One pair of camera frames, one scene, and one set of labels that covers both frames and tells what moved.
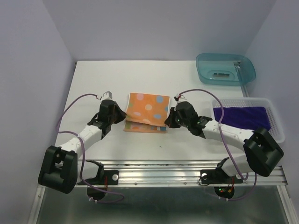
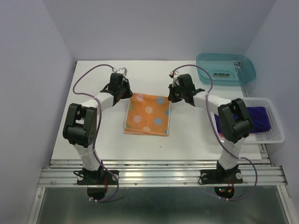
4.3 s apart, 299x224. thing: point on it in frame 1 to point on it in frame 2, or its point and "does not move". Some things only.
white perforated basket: x=274 y=126 does not move
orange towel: x=146 y=113 does not move
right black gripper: x=169 y=119 to x=170 y=96
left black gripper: x=122 y=115 to x=129 y=94
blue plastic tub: x=224 y=69 does not move
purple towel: x=252 y=118 does not move
